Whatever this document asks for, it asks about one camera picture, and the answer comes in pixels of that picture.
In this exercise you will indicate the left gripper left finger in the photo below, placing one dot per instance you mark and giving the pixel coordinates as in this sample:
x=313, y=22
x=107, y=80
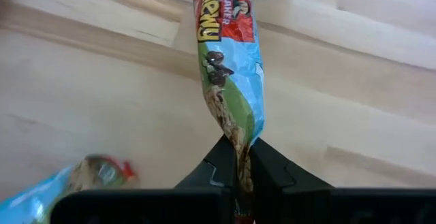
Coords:
x=204, y=200

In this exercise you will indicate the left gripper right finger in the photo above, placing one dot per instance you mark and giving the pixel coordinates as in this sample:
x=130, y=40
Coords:
x=289, y=200

